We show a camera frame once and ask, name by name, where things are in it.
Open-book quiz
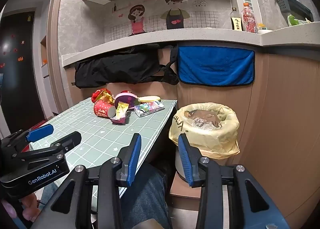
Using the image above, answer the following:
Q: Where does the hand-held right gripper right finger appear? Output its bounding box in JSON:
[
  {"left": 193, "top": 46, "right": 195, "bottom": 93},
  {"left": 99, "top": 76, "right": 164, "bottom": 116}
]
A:
[{"left": 178, "top": 133, "right": 290, "bottom": 229}]

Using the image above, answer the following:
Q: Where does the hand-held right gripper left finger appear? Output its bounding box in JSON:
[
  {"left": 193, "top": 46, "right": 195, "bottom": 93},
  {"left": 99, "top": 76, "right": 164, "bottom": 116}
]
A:
[{"left": 30, "top": 133, "right": 142, "bottom": 229}]

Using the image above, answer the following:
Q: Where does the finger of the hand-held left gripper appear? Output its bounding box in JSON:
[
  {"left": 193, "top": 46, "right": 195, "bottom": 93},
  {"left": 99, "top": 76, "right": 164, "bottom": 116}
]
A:
[
  {"left": 12, "top": 131, "right": 82, "bottom": 161},
  {"left": 10, "top": 123, "right": 54, "bottom": 149}
]

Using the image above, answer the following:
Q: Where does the trash bin with yellow bag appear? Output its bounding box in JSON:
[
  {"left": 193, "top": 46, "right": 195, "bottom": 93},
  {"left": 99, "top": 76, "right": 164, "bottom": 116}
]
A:
[{"left": 169, "top": 103, "right": 240, "bottom": 187}]

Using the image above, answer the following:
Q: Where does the colourful candy wrapper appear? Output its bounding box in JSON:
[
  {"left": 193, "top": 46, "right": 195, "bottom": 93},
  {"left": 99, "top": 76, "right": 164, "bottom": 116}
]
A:
[{"left": 134, "top": 100, "right": 165, "bottom": 117}]

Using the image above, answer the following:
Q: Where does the red gold snack wrapper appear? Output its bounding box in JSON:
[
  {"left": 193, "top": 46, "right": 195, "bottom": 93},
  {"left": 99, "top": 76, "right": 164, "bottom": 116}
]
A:
[{"left": 91, "top": 88, "right": 116, "bottom": 106}]

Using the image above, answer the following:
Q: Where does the purple pink round pouch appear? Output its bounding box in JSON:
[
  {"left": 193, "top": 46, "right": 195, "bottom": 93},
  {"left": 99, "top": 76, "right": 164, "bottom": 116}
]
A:
[{"left": 114, "top": 90, "right": 140, "bottom": 107}]

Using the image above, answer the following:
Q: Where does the yellow round sponge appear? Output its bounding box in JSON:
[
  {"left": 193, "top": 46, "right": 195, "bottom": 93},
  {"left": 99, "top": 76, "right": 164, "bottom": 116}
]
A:
[{"left": 137, "top": 95, "right": 162, "bottom": 103}]

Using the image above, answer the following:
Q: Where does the person's left hand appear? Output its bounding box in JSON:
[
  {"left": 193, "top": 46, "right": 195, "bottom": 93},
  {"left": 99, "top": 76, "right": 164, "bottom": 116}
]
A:
[{"left": 20, "top": 192, "right": 43, "bottom": 222}]

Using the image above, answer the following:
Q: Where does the green grid tablecloth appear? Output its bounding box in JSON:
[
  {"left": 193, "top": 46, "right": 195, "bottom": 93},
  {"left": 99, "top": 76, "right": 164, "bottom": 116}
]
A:
[{"left": 29, "top": 97, "right": 178, "bottom": 198}]

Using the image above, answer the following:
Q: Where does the person's jeans leg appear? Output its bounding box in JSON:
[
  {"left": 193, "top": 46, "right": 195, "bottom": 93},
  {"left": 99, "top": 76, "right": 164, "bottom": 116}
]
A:
[{"left": 37, "top": 164, "right": 170, "bottom": 229}]

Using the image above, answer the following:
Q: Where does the purple snack wrapper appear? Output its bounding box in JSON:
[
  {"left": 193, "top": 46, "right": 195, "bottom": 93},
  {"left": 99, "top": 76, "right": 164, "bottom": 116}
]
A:
[{"left": 110, "top": 111, "right": 130, "bottom": 126}]

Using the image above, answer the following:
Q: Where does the brown crumpled bag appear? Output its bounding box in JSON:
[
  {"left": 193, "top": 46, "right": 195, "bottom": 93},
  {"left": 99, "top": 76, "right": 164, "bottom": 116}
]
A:
[{"left": 184, "top": 109, "right": 223, "bottom": 129}]

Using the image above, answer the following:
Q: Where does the red paper cup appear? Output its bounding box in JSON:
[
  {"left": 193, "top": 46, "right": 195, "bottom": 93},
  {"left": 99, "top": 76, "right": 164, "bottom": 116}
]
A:
[{"left": 94, "top": 99, "right": 117, "bottom": 119}]

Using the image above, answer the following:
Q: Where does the yellow candy wrapper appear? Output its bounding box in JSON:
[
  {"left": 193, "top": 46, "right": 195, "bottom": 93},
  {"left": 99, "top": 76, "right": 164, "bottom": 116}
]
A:
[{"left": 114, "top": 101, "right": 129, "bottom": 119}]

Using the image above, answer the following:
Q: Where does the black door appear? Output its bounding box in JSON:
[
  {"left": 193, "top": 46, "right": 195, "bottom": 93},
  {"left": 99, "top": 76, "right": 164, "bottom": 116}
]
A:
[{"left": 0, "top": 11, "right": 47, "bottom": 129}]

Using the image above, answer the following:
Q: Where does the black cloth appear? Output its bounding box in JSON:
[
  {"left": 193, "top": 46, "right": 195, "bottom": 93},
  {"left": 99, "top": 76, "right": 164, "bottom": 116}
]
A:
[{"left": 74, "top": 44, "right": 179, "bottom": 89}]

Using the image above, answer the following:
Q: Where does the blue towel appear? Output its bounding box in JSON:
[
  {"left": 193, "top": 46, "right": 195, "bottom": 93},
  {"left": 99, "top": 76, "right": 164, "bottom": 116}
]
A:
[{"left": 176, "top": 46, "right": 255, "bottom": 86}]

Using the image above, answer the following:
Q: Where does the clear oil bottle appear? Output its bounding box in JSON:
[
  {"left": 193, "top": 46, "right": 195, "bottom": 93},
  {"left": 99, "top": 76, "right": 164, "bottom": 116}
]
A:
[{"left": 230, "top": 7, "right": 242, "bottom": 31}]

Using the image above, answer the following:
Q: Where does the small white bowl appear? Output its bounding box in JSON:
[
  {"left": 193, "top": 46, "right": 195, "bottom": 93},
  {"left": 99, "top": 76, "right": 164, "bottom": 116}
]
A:
[{"left": 257, "top": 23, "right": 274, "bottom": 34}]

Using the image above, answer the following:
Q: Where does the green plastic bag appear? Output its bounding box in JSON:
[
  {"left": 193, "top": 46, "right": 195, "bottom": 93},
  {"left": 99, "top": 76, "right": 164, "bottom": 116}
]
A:
[{"left": 287, "top": 14, "right": 312, "bottom": 27}]

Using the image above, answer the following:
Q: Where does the grey utensil holder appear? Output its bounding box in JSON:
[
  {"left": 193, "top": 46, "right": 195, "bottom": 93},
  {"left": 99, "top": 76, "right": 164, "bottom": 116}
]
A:
[{"left": 276, "top": 0, "right": 290, "bottom": 12}]

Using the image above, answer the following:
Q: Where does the black dish rack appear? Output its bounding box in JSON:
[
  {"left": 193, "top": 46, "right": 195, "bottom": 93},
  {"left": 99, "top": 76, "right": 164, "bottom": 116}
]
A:
[{"left": 285, "top": 0, "right": 314, "bottom": 22}]

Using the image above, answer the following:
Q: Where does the cartoon couple wall sticker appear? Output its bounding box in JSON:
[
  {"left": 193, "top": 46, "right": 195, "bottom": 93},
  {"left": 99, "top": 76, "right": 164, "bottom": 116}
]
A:
[{"left": 104, "top": 0, "right": 232, "bottom": 42}]

